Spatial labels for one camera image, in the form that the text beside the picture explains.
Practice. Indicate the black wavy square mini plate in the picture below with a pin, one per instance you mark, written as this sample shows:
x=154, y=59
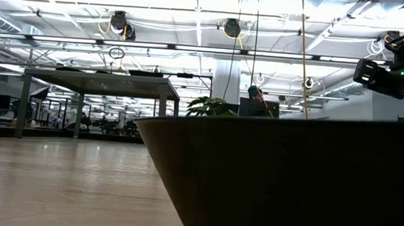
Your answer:
x=146, y=73
x=289, y=187

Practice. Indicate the black small square mini plate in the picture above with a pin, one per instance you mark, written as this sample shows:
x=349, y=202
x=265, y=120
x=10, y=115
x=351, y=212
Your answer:
x=103, y=72

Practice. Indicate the black leaf-shaped mini plate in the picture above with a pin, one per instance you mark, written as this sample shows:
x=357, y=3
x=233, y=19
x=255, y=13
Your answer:
x=69, y=69

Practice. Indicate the small white ceiling reel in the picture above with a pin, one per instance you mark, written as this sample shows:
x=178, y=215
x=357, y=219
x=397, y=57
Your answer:
x=259, y=78
x=308, y=83

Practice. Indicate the white pillar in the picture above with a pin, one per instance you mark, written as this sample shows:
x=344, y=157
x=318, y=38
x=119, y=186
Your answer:
x=225, y=79

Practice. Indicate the green potted plant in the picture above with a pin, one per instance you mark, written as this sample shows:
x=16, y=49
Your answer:
x=209, y=107

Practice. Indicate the small black box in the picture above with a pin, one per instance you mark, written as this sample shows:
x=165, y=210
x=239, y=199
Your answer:
x=185, y=75

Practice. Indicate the long ceiling light bar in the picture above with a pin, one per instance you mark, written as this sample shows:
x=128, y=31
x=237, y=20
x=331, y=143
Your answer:
x=139, y=44

